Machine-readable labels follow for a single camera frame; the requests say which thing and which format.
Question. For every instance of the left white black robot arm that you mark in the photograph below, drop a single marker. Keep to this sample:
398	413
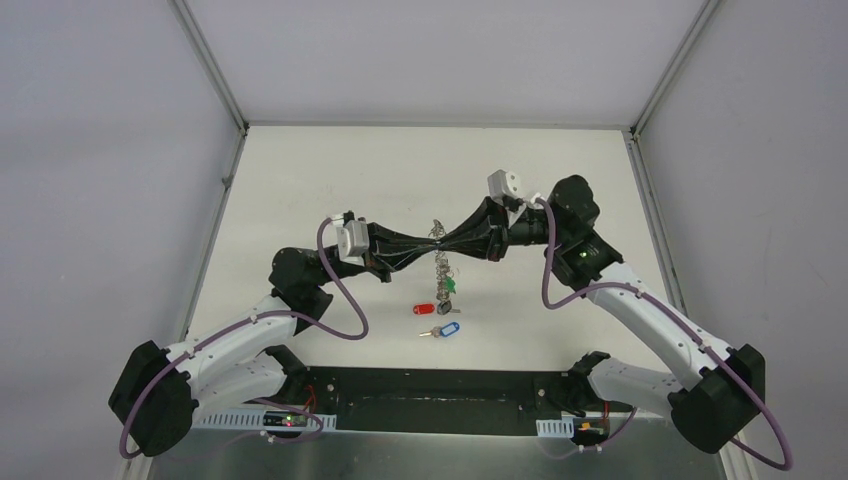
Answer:
163	391

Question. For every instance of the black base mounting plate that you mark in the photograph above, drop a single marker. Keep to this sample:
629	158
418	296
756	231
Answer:
464	402

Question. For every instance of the key with red tag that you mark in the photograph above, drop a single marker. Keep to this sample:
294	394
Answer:
424	309

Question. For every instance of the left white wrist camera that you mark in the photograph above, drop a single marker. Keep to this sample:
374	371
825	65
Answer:
352	237

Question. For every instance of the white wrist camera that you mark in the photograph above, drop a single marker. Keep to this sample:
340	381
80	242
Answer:
505	184
352	237

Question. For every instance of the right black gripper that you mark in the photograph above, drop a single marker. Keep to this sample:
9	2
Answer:
486	235

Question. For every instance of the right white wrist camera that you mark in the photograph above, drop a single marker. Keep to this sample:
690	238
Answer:
505	184

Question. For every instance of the right white cable duct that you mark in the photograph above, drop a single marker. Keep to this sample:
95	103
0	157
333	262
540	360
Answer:
555	428

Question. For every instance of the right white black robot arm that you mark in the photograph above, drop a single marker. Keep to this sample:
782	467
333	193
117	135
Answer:
711	390

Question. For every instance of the metal disc keyring holder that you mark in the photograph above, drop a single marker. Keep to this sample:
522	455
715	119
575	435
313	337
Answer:
442	271

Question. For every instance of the key with blue tag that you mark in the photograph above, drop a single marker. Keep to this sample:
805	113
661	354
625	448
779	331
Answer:
442	331

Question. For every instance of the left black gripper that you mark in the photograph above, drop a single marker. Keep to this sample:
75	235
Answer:
380	250

